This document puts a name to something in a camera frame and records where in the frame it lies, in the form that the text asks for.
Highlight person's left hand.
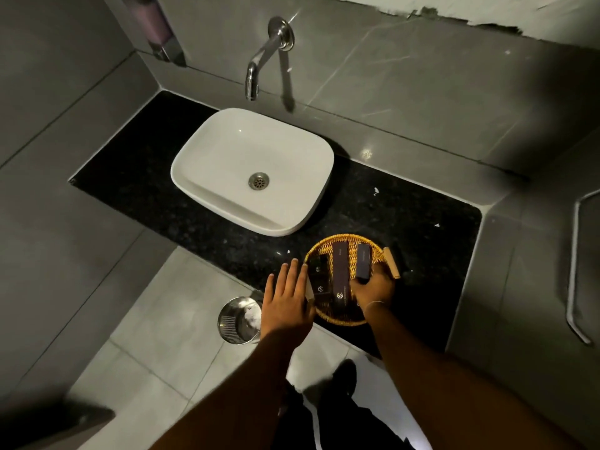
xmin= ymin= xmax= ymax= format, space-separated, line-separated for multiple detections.
xmin=260 ymin=258 xmax=317 ymax=343

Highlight person's right hand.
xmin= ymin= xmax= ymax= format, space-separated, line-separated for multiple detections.
xmin=349 ymin=262 xmax=396 ymax=315

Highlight short dark toiletry box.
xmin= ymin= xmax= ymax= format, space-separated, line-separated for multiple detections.
xmin=355 ymin=243 xmax=373 ymax=281

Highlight person's right forearm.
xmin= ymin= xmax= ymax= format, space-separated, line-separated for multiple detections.
xmin=362 ymin=302 xmax=584 ymax=450

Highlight person's left forearm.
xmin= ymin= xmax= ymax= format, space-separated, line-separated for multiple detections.
xmin=149 ymin=336 xmax=306 ymax=450

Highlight long dark toiletry box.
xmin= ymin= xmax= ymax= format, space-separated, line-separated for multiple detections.
xmin=331 ymin=241 xmax=352 ymax=301

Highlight black toiletry box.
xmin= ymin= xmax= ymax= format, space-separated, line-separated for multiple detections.
xmin=307 ymin=254 xmax=333 ymax=305

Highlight round wicker tray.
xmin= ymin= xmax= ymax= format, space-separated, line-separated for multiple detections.
xmin=304 ymin=234 xmax=390 ymax=328

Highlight beige wooden toiletry item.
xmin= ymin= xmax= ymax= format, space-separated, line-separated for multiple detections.
xmin=382 ymin=247 xmax=402 ymax=280

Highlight steel trash bin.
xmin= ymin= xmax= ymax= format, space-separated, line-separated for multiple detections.
xmin=217 ymin=296 xmax=263 ymax=346

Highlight black shoe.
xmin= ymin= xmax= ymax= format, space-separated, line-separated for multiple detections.
xmin=327 ymin=359 xmax=358 ymax=400

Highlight white ceramic sink basin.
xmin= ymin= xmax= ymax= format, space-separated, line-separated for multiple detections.
xmin=170 ymin=108 xmax=335 ymax=238

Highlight black trousers with white stripe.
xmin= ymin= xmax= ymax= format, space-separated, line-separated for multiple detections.
xmin=271 ymin=382 xmax=419 ymax=450

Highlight chrome towel rail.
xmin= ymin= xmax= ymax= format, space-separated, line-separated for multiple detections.
xmin=565 ymin=188 xmax=600 ymax=347

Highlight chrome wall faucet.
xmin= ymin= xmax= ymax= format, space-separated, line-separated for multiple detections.
xmin=245 ymin=16 xmax=295 ymax=102

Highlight wall soap dispenser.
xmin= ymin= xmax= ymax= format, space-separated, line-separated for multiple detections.
xmin=119 ymin=0 xmax=187 ymax=67

